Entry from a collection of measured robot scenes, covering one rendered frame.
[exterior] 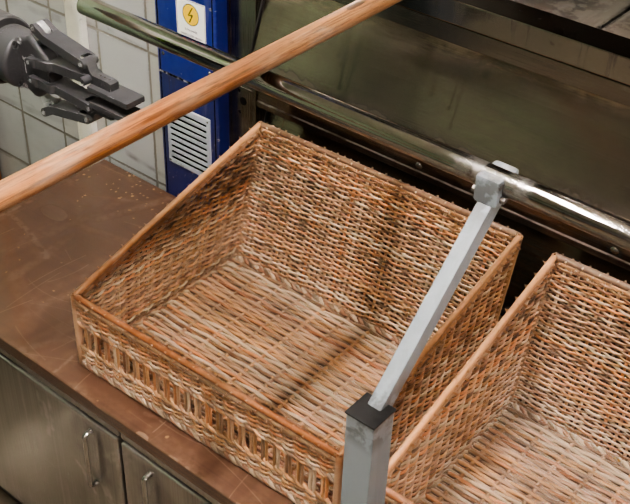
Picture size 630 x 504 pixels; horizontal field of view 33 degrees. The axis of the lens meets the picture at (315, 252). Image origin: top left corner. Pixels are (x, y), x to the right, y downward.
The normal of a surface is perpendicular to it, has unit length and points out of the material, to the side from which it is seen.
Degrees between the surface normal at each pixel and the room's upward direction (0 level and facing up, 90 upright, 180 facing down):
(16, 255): 0
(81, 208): 0
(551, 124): 70
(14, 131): 90
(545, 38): 90
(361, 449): 90
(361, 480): 90
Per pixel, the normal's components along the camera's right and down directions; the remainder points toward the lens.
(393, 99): -0.59, 0.14
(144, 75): -0.64, 0.44
